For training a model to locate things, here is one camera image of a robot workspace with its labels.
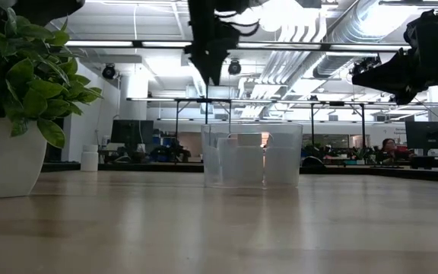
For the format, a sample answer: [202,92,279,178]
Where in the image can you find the green plant in white pot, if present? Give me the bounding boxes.
[0,0,104,201]

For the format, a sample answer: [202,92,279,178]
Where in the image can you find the black background rig frame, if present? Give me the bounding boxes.
[309,100,367,158]
[126,97,233,164]

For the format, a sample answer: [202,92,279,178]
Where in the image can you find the black computer monitor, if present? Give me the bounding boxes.
[110,119,155,145]
[405,120,438,151]

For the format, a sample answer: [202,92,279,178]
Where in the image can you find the black office chair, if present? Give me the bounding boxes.
[302,155,329,169]

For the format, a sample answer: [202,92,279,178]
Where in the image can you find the silver ventilation duct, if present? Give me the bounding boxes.
[312,0,433,79]

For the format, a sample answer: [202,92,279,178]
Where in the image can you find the white pill bottle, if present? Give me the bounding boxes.
[81,145,100,173]
[217,132,265,188]
[264,145,300,187]

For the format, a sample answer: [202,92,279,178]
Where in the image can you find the black tripod stand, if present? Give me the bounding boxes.
[204,84,210,125]

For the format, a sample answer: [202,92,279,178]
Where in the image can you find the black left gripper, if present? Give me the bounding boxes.
[184,0,242,88]

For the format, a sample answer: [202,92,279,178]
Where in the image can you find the black beam with light strips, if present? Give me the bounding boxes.
[65,39,411,53]

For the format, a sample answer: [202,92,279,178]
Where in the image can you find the black aluminium table frame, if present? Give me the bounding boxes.
[42,161,438,184]

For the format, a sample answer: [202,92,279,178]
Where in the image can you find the person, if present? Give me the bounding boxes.
[378,137,414,161]

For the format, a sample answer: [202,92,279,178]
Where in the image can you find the clear plastic basket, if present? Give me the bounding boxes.
[200,122,304,190]

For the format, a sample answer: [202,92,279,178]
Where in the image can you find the black round ceiling fixture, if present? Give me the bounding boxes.
[227,59,243,76]
[102,62,119,81]

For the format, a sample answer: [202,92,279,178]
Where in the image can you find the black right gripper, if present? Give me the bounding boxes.
[351,9,438,107]

